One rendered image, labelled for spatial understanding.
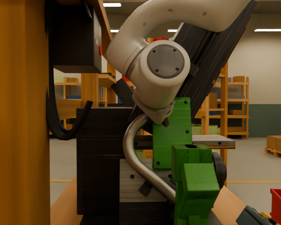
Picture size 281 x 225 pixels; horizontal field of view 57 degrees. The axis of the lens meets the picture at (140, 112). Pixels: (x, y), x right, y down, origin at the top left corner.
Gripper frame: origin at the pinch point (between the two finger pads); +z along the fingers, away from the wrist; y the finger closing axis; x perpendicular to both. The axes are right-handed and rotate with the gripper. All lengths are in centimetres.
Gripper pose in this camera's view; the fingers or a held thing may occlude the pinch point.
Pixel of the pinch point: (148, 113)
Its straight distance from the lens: 72.2
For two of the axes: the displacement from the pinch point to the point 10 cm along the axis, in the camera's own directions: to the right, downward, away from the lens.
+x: -7.1, 6.7, -2.3
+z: -0.6, 2.7, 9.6
